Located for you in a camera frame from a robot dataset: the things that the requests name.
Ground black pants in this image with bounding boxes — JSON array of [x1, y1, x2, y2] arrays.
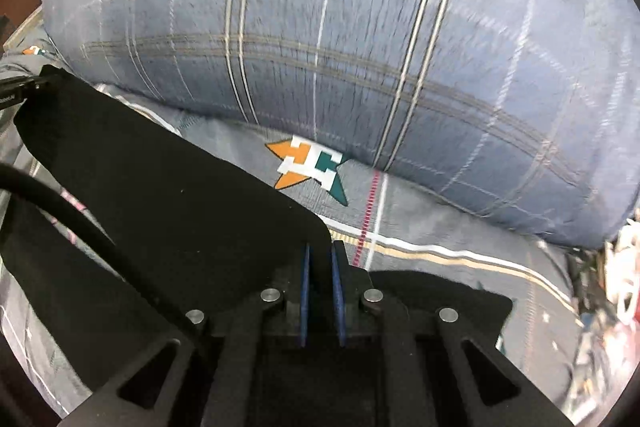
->
[[0, 65, 516, 393]]

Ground grey star pattern bedsheet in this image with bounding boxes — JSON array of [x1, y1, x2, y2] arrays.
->
[[0, 26, 586, 417]]

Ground red and white clutter pile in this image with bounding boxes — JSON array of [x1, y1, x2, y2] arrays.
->
[[561, 213, 639, 426]]

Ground blue plaid pillow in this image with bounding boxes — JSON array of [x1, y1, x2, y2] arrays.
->
[[42, 0, 639, 247]]

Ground black cable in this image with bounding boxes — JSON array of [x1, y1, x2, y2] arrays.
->
[[0, 161, 202, 338]]

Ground wooden bed frame edge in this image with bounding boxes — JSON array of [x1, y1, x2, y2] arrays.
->
[[3, 5, 42, 51]]

